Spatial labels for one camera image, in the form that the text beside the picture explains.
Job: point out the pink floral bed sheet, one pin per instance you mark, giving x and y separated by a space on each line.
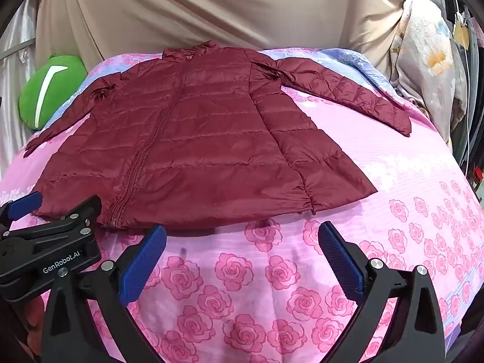
264 291

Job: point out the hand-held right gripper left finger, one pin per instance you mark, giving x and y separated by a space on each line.
143 264

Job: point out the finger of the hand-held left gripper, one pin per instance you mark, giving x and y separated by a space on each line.
89 211
24 204

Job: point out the silver curtain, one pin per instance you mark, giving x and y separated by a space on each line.
17 37

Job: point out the maroon quilted jacket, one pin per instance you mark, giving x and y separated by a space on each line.
196 140

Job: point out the yellowish paper tag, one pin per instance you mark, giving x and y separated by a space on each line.
463 34

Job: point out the cream floral cloth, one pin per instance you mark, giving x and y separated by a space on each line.
423 60

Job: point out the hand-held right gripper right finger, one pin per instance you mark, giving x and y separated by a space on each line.
340 264

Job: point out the green plush pillow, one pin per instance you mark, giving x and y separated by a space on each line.
70 85

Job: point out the beige hanging cloth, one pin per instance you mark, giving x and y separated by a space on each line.
189 7

